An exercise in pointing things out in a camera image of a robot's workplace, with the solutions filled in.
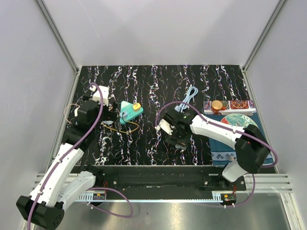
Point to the blue placemat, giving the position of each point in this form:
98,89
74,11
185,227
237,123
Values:
220,150

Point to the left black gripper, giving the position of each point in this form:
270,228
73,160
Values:
111,115

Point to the yellow cube charger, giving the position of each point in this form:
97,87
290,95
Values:
136,107

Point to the right aluminium post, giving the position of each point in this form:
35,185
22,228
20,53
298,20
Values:
269,25

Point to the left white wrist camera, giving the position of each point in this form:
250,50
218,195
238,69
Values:
100,96

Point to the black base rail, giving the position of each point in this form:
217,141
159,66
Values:
207,178

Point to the orange cup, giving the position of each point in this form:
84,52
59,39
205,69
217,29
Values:
216,106

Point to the aluminium post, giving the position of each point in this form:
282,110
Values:
52,26
269,25

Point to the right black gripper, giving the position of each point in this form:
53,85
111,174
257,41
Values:
172,139

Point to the blue cube charger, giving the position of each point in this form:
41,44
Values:
124,115

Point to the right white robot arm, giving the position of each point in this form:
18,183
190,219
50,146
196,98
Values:
250,145

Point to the left aluminium post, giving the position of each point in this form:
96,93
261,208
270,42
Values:
52,26

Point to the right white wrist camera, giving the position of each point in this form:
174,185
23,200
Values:
165,126

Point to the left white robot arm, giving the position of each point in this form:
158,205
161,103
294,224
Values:
47,203

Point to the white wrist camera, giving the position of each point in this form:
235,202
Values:
100,96
165,126

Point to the teal triangular power strip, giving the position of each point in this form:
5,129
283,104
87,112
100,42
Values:
126,106

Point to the red and green plate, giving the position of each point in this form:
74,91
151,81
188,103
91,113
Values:
239,120

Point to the white cube charger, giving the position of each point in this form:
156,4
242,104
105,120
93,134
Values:
76,112

